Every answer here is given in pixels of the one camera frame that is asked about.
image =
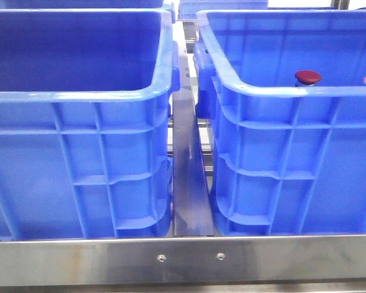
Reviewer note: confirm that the red push button tall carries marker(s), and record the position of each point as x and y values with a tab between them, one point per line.
307	78

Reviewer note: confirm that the blue bin with buttons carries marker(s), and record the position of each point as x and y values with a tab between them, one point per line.
83	123

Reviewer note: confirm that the dark metal divider bar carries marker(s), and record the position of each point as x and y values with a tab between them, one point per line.
191	206

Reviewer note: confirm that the blue target bin right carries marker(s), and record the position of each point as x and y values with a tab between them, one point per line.
287	160

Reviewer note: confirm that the blue crates in background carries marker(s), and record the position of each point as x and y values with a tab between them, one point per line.
187	9

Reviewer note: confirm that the blue bin behind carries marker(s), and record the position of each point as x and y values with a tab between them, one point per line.
90	4

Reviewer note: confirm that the left rail screw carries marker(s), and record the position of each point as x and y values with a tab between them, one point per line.
161	258

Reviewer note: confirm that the rail screw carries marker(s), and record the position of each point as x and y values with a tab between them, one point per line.
220	256
161	258

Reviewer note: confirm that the right rail screw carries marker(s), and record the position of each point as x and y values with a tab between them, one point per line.
220	256

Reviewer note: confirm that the stainless steel front rail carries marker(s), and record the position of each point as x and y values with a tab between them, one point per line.
189	260

